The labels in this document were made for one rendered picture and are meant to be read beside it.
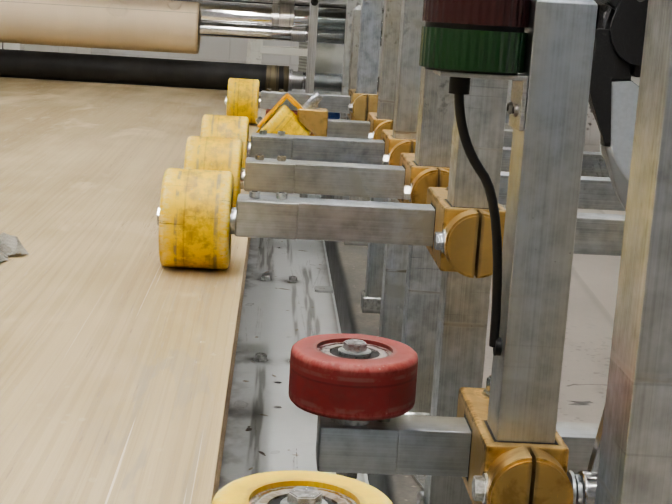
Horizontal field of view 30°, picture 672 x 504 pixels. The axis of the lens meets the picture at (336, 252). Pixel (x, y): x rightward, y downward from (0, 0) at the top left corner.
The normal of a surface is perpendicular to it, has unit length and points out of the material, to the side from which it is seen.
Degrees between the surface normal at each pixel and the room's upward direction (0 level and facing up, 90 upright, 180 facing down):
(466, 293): 90
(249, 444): 0
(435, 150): 90
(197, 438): 0
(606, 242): 90
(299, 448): 0
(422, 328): 90
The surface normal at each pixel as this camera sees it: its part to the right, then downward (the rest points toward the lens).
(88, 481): 0.06, -0.98
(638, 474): 0.04, 0.19
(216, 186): 0.07, -0.60
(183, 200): 0.07, -0.35
